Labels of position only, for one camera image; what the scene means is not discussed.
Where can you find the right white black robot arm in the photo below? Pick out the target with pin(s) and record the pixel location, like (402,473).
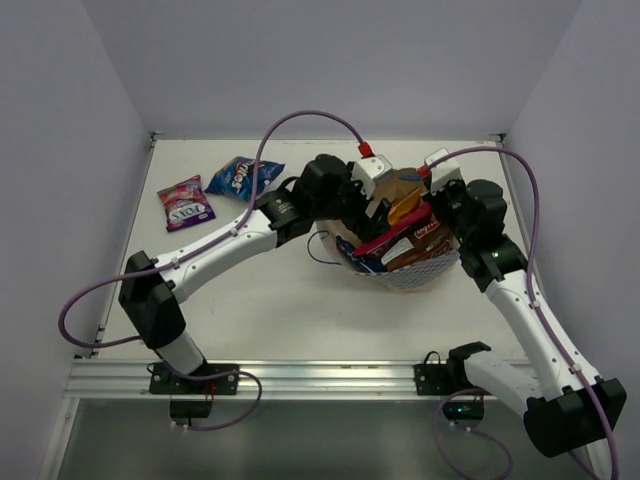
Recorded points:
(566,404)

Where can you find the blue Doritos chip bag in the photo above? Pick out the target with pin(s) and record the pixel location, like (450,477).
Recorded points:
(235,179)

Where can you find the purple Fox's candy bag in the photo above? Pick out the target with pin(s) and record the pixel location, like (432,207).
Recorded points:
(185,205)

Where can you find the blue checkered paper bag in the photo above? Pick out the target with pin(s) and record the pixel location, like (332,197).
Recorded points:
(321,246)

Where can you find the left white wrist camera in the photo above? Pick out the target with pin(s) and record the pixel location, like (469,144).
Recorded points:
(370,173)

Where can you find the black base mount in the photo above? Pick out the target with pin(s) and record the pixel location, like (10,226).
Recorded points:
(434,377)
(192,400)

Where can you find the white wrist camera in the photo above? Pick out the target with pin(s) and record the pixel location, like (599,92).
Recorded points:
(437,177)
(370,173)

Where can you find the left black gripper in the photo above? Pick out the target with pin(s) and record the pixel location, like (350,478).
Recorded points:
(357,209)

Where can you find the pink snack packet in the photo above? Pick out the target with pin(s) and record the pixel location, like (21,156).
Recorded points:
(378,247)

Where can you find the orange snack packet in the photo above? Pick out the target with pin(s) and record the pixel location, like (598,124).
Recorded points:
(403,206)

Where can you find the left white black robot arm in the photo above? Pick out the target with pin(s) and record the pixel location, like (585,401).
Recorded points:
(154,289)

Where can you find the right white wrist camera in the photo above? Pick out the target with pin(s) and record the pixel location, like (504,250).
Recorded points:
(437,177)

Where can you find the aluminium mounting rail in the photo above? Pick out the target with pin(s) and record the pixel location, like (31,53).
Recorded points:
(280,380)

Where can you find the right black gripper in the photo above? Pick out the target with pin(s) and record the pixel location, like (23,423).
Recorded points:
(434,199)

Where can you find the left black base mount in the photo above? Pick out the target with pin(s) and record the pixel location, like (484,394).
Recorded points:
(192,400)

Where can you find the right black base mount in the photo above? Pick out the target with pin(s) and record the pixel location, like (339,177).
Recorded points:
(434,377)

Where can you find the brown chocolate snack packet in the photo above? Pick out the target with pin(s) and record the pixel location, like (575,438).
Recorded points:
(425,242)

